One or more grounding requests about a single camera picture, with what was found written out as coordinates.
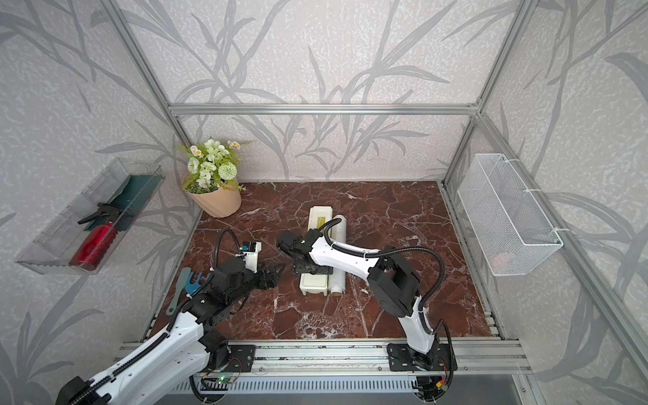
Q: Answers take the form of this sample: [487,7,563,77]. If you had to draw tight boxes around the cream dispenser base tray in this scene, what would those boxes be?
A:
[300,206,333,296]

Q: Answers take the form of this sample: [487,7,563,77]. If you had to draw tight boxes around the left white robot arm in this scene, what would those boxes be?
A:
[57,244,285,404]

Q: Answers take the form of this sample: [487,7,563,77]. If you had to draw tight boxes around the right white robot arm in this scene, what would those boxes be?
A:
[277,215,446,371]

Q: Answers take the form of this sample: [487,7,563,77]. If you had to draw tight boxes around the blue hand rake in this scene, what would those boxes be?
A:
[185,272,203,296]

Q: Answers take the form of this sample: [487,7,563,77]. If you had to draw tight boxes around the teal garden trowel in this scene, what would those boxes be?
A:
[165,268,192,316]

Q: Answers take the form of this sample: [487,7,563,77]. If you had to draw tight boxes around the terracotta flower pot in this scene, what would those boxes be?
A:
[182,173,241,218]

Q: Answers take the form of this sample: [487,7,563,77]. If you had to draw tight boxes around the white green artificial flowers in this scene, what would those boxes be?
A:
[177,138,246,195]

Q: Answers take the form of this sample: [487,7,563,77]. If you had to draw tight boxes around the dark green folded cloth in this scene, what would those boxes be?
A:
[85,175,164,232]

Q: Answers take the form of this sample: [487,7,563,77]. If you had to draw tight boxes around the red spray bottle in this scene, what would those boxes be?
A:
[69,204,123,271]

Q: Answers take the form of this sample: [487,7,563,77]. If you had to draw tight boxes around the pink item in basket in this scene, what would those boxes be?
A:
[490,252,516,272]

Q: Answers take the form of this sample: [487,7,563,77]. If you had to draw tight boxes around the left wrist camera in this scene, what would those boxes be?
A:
[237,241,263,273]

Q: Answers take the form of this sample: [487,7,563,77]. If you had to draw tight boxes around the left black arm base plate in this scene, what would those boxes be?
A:
[208,344,257,373]

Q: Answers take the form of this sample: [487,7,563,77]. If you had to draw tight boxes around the aluminium front rail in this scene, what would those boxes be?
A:
[113,337,533,378]

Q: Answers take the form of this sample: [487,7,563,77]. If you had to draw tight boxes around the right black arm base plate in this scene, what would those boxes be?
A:
[386,342,457,371]

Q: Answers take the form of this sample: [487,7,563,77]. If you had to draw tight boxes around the clear plastic wall shelf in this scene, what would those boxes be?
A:
[15,158,165,275]

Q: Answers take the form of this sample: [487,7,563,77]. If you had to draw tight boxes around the white wire mesh basket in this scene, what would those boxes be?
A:
[458,154,564,277]

